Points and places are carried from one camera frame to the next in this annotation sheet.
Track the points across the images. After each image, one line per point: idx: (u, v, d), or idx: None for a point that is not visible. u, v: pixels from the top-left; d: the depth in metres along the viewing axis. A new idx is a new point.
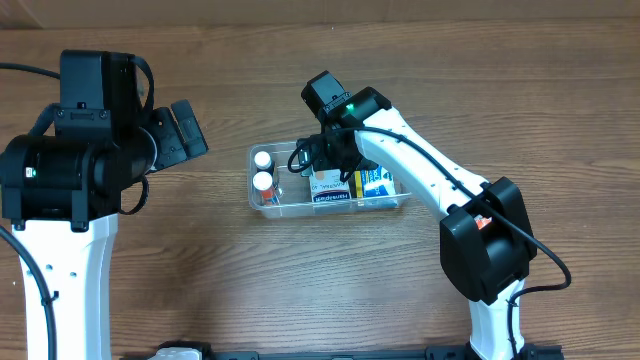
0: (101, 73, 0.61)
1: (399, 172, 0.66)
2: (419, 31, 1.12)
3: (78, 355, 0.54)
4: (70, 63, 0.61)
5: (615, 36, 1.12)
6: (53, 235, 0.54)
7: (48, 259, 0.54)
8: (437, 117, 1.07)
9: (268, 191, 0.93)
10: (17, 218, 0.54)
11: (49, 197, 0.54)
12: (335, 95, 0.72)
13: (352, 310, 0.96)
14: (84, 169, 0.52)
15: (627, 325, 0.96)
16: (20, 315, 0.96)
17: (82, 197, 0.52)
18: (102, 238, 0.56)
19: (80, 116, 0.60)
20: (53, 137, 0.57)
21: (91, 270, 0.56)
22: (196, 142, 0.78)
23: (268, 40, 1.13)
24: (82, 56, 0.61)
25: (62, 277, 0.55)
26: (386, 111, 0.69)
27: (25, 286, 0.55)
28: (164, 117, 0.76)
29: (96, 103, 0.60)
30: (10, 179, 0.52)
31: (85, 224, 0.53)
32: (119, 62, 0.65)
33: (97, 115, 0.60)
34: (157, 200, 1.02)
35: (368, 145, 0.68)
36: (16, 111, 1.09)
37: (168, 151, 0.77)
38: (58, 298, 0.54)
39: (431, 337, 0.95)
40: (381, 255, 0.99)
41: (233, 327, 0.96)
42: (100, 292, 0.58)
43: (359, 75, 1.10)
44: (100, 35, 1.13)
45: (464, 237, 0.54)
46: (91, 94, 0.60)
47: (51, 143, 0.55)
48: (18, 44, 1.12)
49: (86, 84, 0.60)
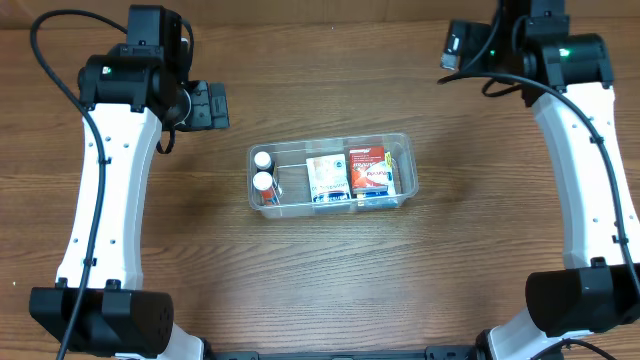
0: (160, 20, 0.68)
1: (564, 172, 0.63)
2: (417, 31, 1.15)
3: (118, 229, 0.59)
4: (135, 15, 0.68)
5: (613, 36, 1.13)
6: (115, 115, 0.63)
7: (108, 131, 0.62)
8: (437, 117, 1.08)
9: (268, 191, 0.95)
10: (89, 101, 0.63)
11: (116, 91, 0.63)
12: (548, 12, 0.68)
13: (352, 310, 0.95)
14: (147, 74, 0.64)
15: (629, 325, 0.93)
16: (18, 315, 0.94)
17: (142, 91, 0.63)
18: (152, 129, 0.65)
19: (140, 52, 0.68)
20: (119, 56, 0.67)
21: (138, 154, 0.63)
22: (221, 117, 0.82)
23: (268, 40, 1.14)
24: (145, 10, 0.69)
25: (117, 147, 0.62)
26: (603, 86, 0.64)
27: (86, 155, 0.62)
28: (202, 87, 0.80)
29: (155, 41, 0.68)
30: (90, 78, 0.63)
31: (143, 107, 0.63)
32: (173, 18, 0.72)
33: (154, 50, 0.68)
34: (156, 199, 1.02)
35: (550, 115, 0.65)
36: (16, 110, 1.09)
37: (197, 116, 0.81)
38: (112, 163, 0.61)
39: (431, 337, 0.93)
40: (381, 255, 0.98)
41: (233, 327, 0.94)
42: (141, 181, 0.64)
43: (360, 75, 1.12)
44: (100, 35, 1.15)
45: (586, 295, 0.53)
46: (151, 35, 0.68)
47: (121, 59, 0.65)
48: (20, 45, 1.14)
49: (147, 27, 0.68)
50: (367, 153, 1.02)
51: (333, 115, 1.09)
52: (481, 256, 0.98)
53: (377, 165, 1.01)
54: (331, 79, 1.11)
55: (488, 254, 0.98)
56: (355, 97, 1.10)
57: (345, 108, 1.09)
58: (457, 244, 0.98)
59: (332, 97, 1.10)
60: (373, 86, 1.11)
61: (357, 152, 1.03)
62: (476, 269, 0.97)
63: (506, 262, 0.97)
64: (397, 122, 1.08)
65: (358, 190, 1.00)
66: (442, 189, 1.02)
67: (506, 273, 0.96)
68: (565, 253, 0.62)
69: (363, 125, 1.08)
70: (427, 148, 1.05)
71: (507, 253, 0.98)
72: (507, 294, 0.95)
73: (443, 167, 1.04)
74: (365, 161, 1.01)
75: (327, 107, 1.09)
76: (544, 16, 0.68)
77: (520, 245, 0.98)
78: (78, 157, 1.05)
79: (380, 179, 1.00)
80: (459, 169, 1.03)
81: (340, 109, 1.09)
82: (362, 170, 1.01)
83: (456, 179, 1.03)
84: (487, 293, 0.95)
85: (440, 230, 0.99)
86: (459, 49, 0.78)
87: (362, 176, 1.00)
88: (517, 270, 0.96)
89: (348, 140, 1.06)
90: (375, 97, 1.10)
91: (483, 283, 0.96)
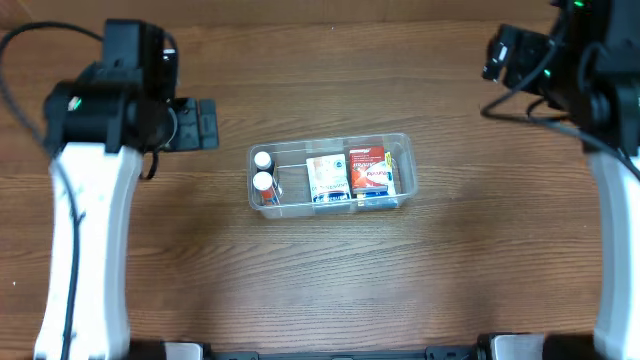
0: (137, 38, 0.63)
1: (615, 246, 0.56)
2: (418, 31, 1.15)
3: (96, 301, 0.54)
4: (111, 30, 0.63)
5: None
6: (89, 164, 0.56)
7: (79, 179, 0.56)
8: (437, 117, 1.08)
9: (267, 191, 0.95)
10: (56, 141, 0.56)
11: (85, 129, 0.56)
12: (629, 40, 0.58)
13: (352, 310, 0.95)
14: (120, 110, 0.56)
15: None
16: (18, 315, 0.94)
17: (117, 127, 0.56)
18: (128, 170, 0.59)
19: (115, 72, 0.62)
20: (90, 79, 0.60)
21: (116, 202, 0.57)
22: (210, 137, 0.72)
23: (268, 40, 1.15)
24: (122, 25, 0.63)
25: (90, 198, 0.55)
26: None
27: (55, 208, 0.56)
28: (190, 105, 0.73)
29: (131, 60, 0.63)
30: (55, 110, 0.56)
31: (117, 148, 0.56)
32: (152, 32, 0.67)
33: (131, 71, 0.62)
34: (156, 200, 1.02)
35: (610, 173, 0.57)
36: (15, 110, 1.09)
37: (184, 138, 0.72)
38: (85, 218, 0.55)
39: (431, 337, 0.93)
40: (381, 255, 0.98)
41: (233, 327, 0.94)
42: (121, 238, 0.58)
43: (360, 75, 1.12)
44: (99, 35, 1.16)
45: None
46: (129, 52, 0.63)
47: (91, 86, 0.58)
48: (18, 44, 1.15)
49: (124, 44, 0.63)
50: (368, 153, 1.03)
51: (333, 116, 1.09)
52: (481, 256, 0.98)
53: (377, 165, 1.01)
54: (331, 79, 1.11)
55: (488, 254, 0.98)
56: (356, 97, 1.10)
57: (345, 108, 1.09)
58: (457, 244, 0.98)
59: (333, 97, 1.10)
60: (373, 86, 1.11)
61: (357, 152, 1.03)
62: (475, 269, 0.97)
63: (505, 263, 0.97)
64: (397, 123, 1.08)
65: (358, 190, 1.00)
66: (442, 189, 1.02)
67: (506, 273, 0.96)
68: (599, 328, 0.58)
69: (363, 125, 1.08)
70: (427, 149, 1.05)
71: (507, 253, 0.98)
72: (507, 294, 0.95)
73: (443, 167, 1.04)
74: (365, 161, 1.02)
75: (327, 107, 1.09)
76: (624, 46, 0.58)
77: (520, 245, 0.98)
78: None
79: (380, 180, 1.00)
80: (459, 170, 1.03)
81: (340, 109, 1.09)
82: (362, 170, 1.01)
83: (456, 179, 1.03)
84: (487, 293, 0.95)
85: (441, 230, 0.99)
86: (505, 61, 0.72)
87: (362, 176, 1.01)
88: (517, 269, 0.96)
89: (347, 140, 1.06)
90: (375, 97, 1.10)
91: (483, 283, 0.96)
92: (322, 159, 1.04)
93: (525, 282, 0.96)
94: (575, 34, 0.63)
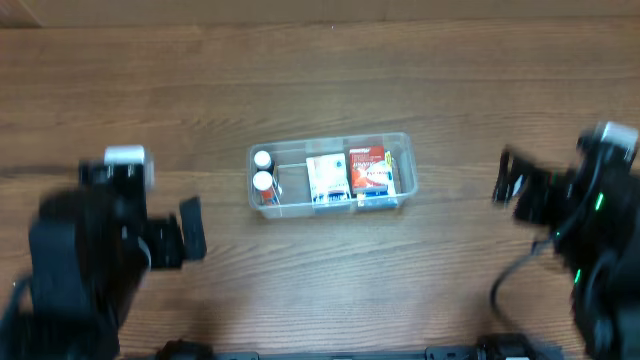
0: (73, 239, 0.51)
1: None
2: (419, 29, 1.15)
3: None
4: (38, 236, 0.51)
5: (615, 35, 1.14)
6: None
7: None
8: (438, 116, 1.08)
9: (268, 191, 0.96)
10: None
11: None
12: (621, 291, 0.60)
13: (352, 310, 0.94)
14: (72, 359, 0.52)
15: None
16: None
17: None
18: None
19: (54, 294, 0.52)
20: (34, 308, 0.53)
21: None
22: (193, 249, 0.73)
23: (268, 38, 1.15)
24: (58, 212, 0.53)
25: None
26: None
27: None
28: (168, 230, 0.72)
29: (70, 282, 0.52)
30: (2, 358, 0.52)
31: None
32: (93, 233, 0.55)
33: (76, 297, 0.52)
34: (157, 200, 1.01)
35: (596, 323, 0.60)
36: (16, 110, 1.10)
37: (162, 257, 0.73)
38: None
39: (431, 337, 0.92)
40: (381, 256, 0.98)
41: (233, 327, 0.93)
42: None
43: (361, 74, 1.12)
44: (100, 34, 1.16)
45: None
46: (66, 274, 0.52)
47: (39, 318, 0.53)
48: (18, 43, 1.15)
49: (56, 249, 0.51)
50: (368, 152, 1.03)
51: (333, 115, 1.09)
52: (481, 257, 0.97)
53: (377, 164, 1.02)
54: (332, 78, 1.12)
55: (488, 254, 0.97)
56: (356, 96, 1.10)
57: (345, 108, 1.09)
58: (457, 244, 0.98)
59: (333, 96, 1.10)
60: (373, 85, 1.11)
61: (357, 151, 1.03)
62: (475, 270, 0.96)
63: (506, 264, 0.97)
64: (397, 122, 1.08)
65: (358, 191, 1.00)
66: (442, 189, 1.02)
67: (506, 273, 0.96)
68: None
69: (363, 124, 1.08)
70: (427, 148, 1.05)
71: (507, 253, 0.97)
72: (507, 295, 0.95)
73: (443, 167, 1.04)
74: (365, 161, 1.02)
75: (327, 107, 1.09)
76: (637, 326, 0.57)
77: (519, 245, 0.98)
78: (79, 157, 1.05)
79: (380, 180, 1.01)
80: (460, 169, 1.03)
81: (340, 109, 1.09)
82: (362, 170, 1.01)
83: (457, 179, 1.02)
84: (488, 293, 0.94)
85: (440, 230, 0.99)
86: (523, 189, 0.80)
87: (361, 176, 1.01)
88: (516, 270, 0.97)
89: (346, 140, 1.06)
90: (375, 97, 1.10)
91: (484, 283, 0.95)
92: (322, 159, 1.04)
93: (524, 282, 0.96)
94: (589, 256, 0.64)
